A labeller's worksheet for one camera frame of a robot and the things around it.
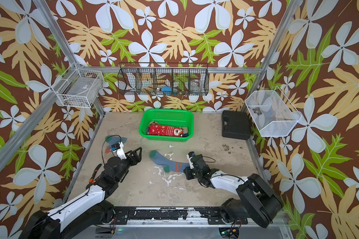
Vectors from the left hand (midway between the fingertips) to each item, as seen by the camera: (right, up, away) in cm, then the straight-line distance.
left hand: (138, 148), depth 83 cm
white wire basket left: (-36, +35, +3) cm, 50 cm away
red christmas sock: (+8, +10, +21) cm, 25 cm away
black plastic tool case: (+64, +14, +24) cm, 70 cm away
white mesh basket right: (+77, +19, +1) cm, 79 cm away
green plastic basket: (+22, +19, +29) cm, 41 cm away
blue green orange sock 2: (+16, -12, +10) cm, 23 cm away
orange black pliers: (-28, -20, +3) cm, 34 cm away
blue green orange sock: (-23, +3, +19) cm, 30 cm away
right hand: (+26, -14, +7) cm, 31 cm away
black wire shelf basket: (+11, +44, +15) cm, 48 cm away
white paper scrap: (+17, -1, +18) cm, 25 cm away
